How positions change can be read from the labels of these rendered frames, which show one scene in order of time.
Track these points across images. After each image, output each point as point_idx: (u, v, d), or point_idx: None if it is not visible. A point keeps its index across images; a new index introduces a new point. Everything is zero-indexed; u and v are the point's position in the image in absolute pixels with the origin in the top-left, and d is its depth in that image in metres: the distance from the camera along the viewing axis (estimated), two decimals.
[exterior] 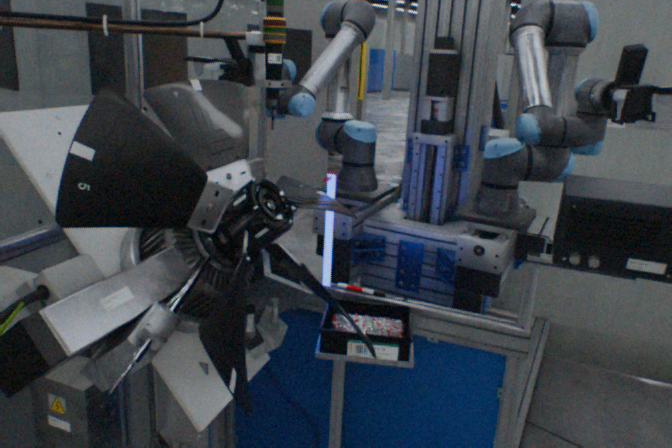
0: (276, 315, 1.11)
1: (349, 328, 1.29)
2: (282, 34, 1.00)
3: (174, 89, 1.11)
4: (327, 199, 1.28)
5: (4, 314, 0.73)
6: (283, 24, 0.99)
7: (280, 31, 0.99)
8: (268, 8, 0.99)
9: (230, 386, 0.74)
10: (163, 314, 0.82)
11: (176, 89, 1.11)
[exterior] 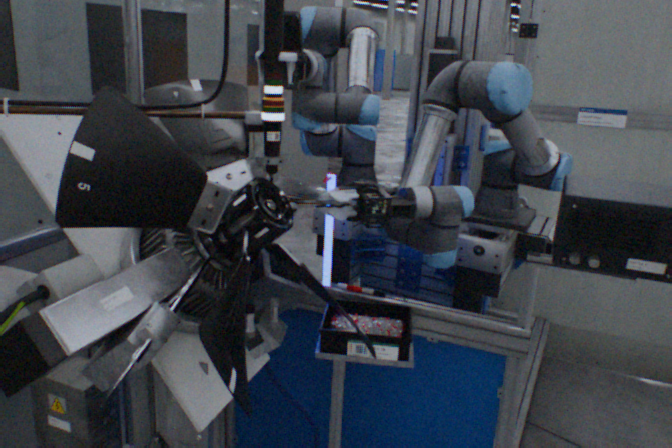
0: (276, 315, 1.11)
1: (349, 328, 1.29)
2: (280, 113, 1.03)
3: (174, 89, 1.11)
4: None
5: (4, 314, 0.73)
6: (281, 104, 1.03)
7: (278, 111, 1.03)
8: (266, 90, 1.02)
9: (230, 386, 0.74)
10: (163, 314, 0.82)
11: (176, 89, 1.11)
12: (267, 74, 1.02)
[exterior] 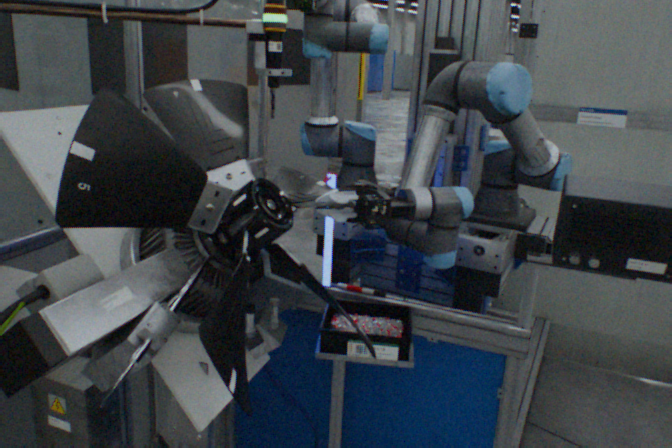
0: (276, 315, 1.11)
1: (349, 328, 1.29)
2: (282, 21, 0.99)
3: (174, 89, 1.11)
4: (327, 191, 1.27)
5: (4, 314, 0.73)
6: (283, 12, 0.99)
7: (280, 19, 0.98)
8: None
9: (230, 386, 0.74)
10: (163, 314, 0.82)
11: (176, 89, 1.11)
12: None
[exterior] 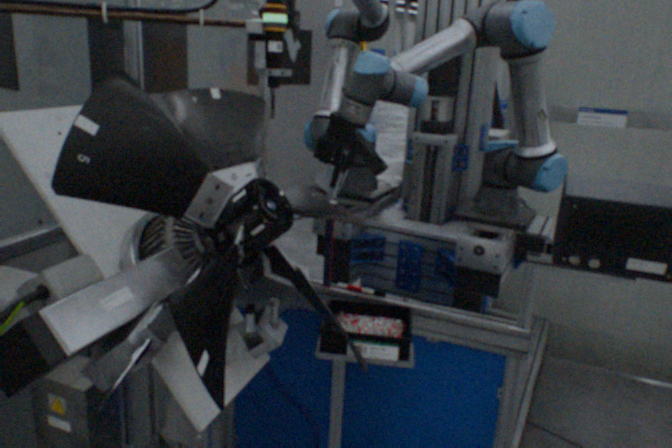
0: (276, 315, 1.11)
1: (349, 328, 1.29)
2: (282, 21, 0.99)
3: (193, 95, 1.15)
4: (337, 208, 1.26)
5: (4, 314, 0.73)
6: (283, 12, 0.99)
7: (280, 19, 0.98)
8: None
9: (198, 367, 0.72)
10: (163, 314, 0.82)
11: (195, 95, 1.15)
12: None
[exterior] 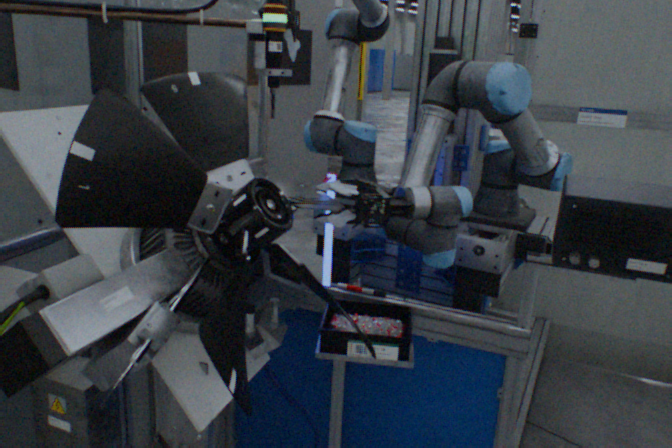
0: (276, 315, 1.11)
1: (349, 328, 1.29)
2: (282, 21, 0.99)
3: (304, 184, 1.33)
4: (358, 327, 1.05)
5: (4, 314, 0.73)
6: (283, 12, 0.99)
7: (280, 19, 0.98)
8: None
9: (75, 143, 0.76)
10: (163, 314, 0.82)
11: (305, 185, 1.32)
12: None
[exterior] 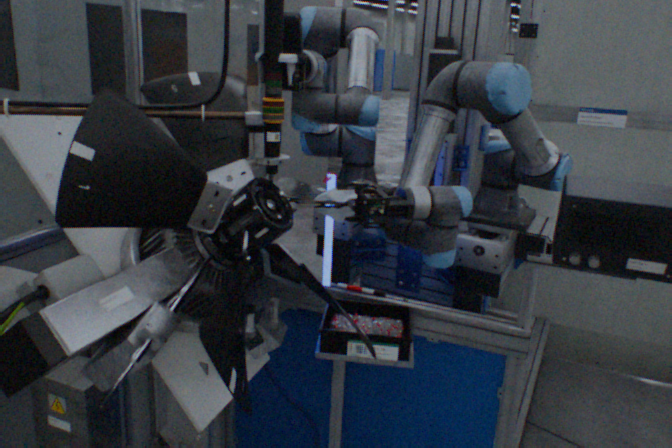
0: (276, 315, 1.11)
1: (349, 328, 1.29)
2: (280, 114, 1.03)
3: (304, 183, 1.32)
4: (358, 327, 1.05)
5: (4, 314, 0.73)
6: (281, 105, 1.03)
7: (278, 112, 1.03)
8: (266, 90, 1.02)
9: (75, 143, 0.76)
10: (163, 314, 0.82)
11: (305, 184, 1.32)
12: (267, 75, 1.02)
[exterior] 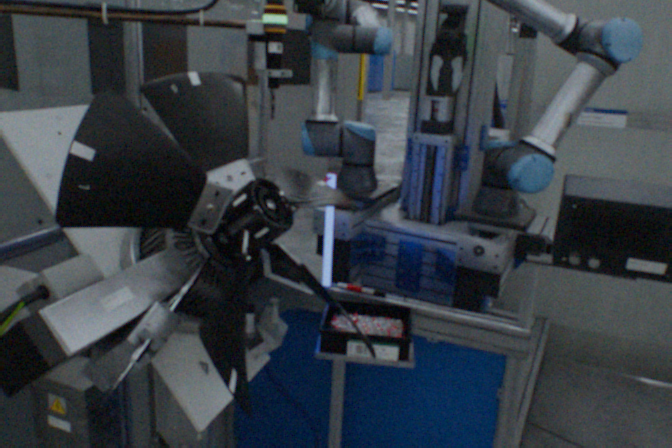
0: (276, 315, 1.11)
1: (349, 328, 1.29)
2: None
3: (304, 175, 1.32)
4: (358, 327, 1.05)
5: (4, 314, 0.73)
6: (283, 13, 0.99)
7: (280, 20, 0.99)
8: None
9: (75, 143, 0.76)
10: (163, 314, 0.82)
11: (305, 176, 1.32)
12: None
